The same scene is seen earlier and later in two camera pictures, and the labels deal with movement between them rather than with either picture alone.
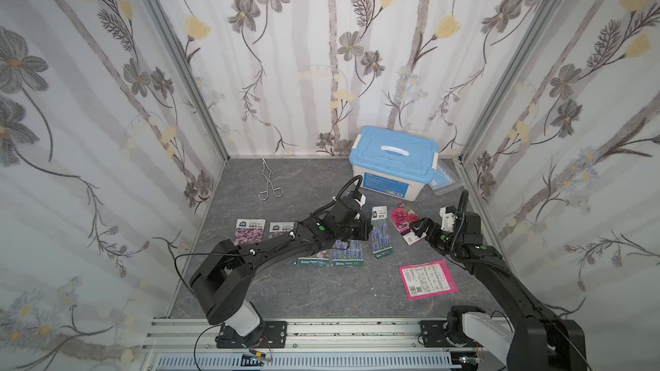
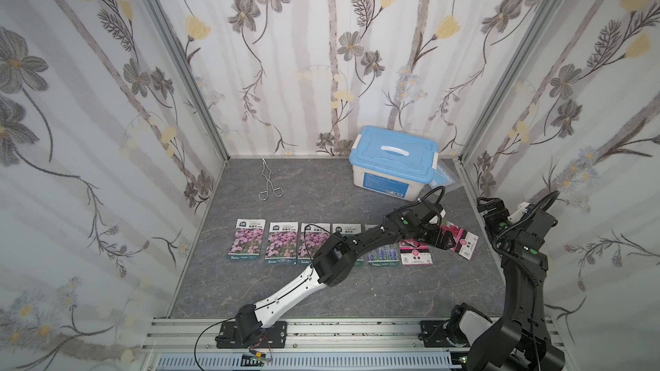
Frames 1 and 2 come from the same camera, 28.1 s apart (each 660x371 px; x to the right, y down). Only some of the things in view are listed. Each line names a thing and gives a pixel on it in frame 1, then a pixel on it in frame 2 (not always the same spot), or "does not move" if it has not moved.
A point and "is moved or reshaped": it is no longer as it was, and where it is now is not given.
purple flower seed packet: (249, 231) does not move
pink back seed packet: (428, 280) to (414, 252)
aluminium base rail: (194, 337) does not move
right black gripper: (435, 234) to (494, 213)
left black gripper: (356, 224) to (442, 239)
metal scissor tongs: (266, 171) does not move
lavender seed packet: (381, 240) is moved or reshaped
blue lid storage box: (393, 163) does not move
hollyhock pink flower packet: (402, 215) is moved or reshaped
